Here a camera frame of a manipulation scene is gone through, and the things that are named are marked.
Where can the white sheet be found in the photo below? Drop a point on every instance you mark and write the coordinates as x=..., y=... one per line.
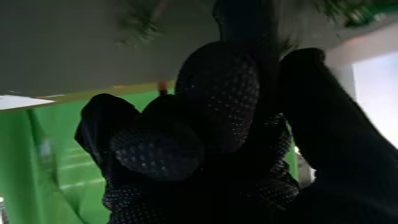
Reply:
x=76, y=50

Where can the green sprig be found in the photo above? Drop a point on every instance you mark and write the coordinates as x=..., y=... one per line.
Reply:
x=348, y=10
x=138, y=25

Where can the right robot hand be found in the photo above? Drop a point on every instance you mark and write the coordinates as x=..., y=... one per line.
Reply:
x=236, y=150

